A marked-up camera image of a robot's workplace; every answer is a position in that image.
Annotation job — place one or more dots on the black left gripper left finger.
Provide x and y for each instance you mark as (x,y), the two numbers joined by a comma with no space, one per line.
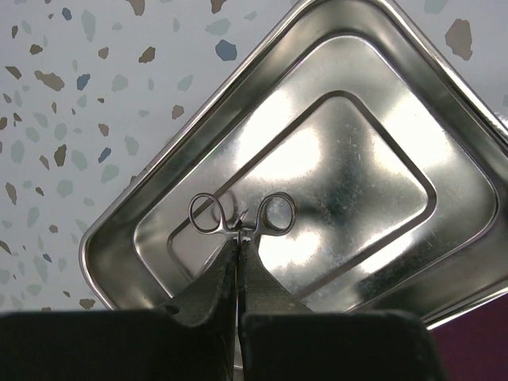
(190,337)

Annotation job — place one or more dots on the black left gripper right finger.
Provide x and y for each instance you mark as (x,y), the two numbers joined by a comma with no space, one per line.
(281,339)

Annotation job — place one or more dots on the steel hemostat forceps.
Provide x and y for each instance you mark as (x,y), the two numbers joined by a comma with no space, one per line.
(239,230)

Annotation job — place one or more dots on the purple cloth mat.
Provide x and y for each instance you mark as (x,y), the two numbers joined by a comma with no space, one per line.
(472,342)

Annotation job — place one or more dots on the stainless steel tray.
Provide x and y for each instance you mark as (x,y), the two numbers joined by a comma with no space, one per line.
(398,171)

